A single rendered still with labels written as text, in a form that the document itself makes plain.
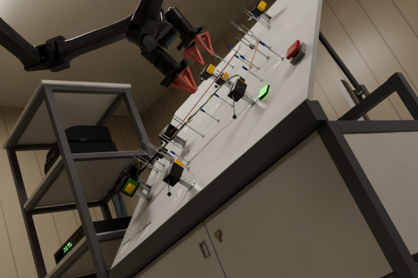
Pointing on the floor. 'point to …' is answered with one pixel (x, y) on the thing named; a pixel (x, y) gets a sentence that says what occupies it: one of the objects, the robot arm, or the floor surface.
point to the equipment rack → (74, 168)
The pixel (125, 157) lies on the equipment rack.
